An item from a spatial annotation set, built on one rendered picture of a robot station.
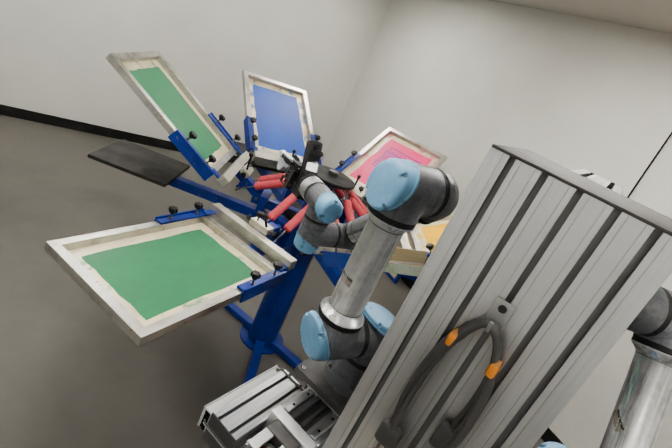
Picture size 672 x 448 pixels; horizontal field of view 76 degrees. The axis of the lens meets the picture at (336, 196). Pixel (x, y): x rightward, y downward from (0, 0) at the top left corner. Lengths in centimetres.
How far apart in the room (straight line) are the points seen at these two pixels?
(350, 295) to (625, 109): 318
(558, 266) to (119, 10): 514
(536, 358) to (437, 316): 14
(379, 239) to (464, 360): 35
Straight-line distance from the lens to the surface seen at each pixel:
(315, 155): 130
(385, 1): 637
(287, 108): 360
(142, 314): 172
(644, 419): 121
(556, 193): 61
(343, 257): 193
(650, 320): 113
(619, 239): 61
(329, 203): 114
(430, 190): 92
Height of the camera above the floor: 207
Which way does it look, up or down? 19 degrees down
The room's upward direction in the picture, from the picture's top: 24 degrees clockwise
